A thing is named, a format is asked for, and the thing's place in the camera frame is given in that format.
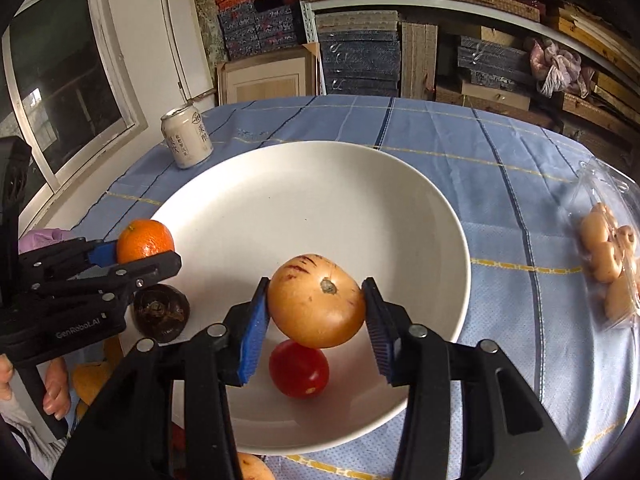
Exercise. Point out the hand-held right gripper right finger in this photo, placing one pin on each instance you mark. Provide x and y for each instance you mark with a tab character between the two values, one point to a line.
377	332

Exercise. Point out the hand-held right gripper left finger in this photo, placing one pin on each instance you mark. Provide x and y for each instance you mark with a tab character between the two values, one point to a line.
252	335

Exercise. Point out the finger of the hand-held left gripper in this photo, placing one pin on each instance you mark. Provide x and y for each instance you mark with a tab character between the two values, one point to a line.
150	267
102	254

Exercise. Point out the orange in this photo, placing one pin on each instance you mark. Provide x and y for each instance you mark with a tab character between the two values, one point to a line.
145	242

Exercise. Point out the tan streaked round fruit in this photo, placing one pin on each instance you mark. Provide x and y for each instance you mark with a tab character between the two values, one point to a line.
317	300

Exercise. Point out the white plate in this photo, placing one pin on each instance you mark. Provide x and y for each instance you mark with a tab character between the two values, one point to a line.
310	210

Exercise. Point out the person's left forearm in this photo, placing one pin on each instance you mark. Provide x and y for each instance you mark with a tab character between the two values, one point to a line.
15	425

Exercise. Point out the person's left hand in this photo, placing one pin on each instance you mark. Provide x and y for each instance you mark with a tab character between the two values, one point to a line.
56	392

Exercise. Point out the dark purple passion fruit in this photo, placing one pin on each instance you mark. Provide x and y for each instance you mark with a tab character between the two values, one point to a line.
160	312

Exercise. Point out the yellow orange fruit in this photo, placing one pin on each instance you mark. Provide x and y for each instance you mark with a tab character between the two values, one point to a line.
92	380

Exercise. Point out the purple cloth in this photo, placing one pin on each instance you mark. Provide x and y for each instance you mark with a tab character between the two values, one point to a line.
37	240

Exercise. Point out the cream drink can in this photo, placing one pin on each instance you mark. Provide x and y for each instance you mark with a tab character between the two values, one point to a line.
187	135

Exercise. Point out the white framed window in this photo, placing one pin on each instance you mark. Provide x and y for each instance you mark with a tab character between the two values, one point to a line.
60	70

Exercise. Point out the wooden framed panel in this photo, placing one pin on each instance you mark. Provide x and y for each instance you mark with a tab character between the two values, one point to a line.
265	80

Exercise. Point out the white strip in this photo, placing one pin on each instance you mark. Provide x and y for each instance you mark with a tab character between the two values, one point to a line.
175	40

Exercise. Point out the cluster of tan longans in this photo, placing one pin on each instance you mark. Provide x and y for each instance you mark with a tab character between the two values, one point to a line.
605	260

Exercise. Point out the green patterned board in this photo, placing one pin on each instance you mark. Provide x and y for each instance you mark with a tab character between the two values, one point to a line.
205	20

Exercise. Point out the stack of blue red boxes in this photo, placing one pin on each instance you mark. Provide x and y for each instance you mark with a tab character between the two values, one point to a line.
260	25

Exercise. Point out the plastic bag of longans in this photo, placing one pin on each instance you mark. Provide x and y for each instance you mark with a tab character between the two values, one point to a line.
600	185

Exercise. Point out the stack of dark blue boxes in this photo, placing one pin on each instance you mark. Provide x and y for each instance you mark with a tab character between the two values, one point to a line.
360	60

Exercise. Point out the upright wooden boards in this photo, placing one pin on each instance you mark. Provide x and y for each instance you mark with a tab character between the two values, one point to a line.
420	60

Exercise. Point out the stack of grey boxes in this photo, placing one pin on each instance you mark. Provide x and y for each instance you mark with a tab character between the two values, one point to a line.
492	57

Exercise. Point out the pink plastic bag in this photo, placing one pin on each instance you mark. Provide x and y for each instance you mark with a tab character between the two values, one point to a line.
560	70

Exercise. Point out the metal shelf rack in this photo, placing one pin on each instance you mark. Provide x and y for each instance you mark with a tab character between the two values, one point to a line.
400	4

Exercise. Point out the stack of yellow wooden boxes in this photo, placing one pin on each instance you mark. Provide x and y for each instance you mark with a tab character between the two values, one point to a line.
610	90

